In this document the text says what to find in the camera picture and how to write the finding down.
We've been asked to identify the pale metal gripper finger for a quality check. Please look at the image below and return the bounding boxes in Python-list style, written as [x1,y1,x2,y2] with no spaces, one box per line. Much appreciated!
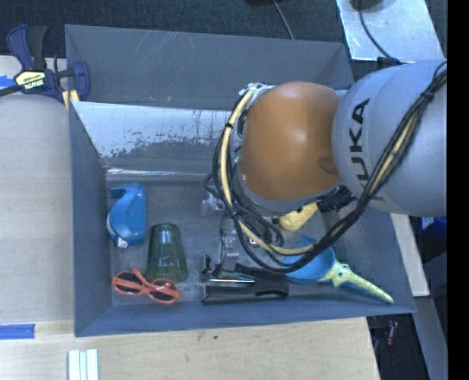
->
[200,191,226,218]
[218,227,242,271]

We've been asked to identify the black stapler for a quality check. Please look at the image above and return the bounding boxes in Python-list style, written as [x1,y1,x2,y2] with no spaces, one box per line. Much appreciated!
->
[200,253,291,306]

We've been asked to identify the dark green cup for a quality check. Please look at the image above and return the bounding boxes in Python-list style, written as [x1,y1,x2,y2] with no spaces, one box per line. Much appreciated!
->
[144,222,189,284]

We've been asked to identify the blue bowl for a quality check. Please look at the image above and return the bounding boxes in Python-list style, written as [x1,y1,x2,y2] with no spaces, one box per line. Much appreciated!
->
[281,235,337,287]

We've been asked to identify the orange sunglasses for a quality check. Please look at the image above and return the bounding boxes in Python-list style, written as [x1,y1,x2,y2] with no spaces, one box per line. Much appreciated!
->
[111,268,182,306]

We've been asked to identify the yellow-green toy animal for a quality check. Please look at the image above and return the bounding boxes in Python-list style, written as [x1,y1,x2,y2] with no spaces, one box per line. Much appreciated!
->
[317,259,395,306]

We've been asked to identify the grey metal bin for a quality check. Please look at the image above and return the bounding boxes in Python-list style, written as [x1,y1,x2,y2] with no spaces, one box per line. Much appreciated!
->
[63,24,418,338]

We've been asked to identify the pale wood board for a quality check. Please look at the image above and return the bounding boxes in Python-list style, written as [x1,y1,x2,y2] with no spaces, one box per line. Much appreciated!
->
[0,92,76,326]

